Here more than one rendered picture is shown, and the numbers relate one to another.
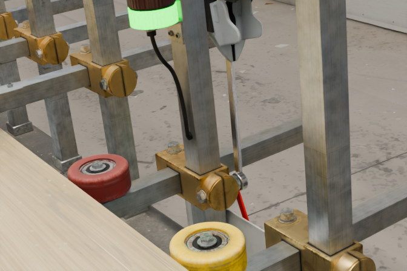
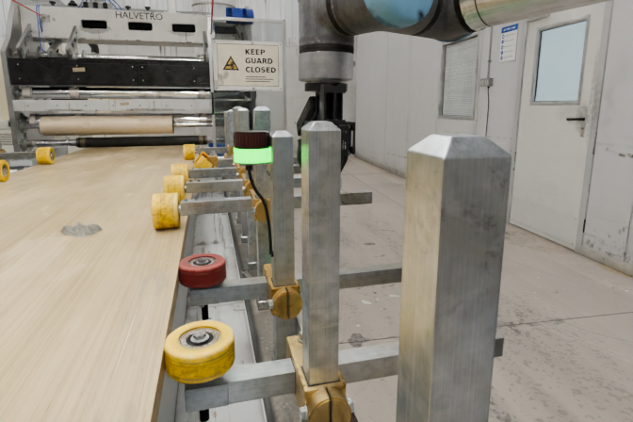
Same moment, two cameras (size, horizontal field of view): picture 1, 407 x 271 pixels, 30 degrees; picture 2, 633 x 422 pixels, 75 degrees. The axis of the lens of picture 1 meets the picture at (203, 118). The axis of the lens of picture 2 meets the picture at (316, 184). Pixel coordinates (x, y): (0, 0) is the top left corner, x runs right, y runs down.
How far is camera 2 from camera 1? 0.43 m
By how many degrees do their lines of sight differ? 20
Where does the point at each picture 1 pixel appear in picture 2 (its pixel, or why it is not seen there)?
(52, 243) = (110, 305)
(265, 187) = not seen: hidden behind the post
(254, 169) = not seen: hidden behind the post
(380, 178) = (510, 335)
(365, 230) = (373, 371)
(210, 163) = (284, 279)
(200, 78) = (283, 210)
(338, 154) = (323, 288)
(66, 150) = (252, 256)
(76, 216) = (149, 291)
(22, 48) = (238, 185)
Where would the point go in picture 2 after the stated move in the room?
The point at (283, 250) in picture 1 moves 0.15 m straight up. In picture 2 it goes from (283, 366) to (281, 253)
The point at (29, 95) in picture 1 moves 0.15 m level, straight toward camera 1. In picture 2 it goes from (207, 208) to (181, 227)
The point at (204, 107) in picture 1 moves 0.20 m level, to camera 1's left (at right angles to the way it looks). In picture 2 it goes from (284, 234) to (183, 223)
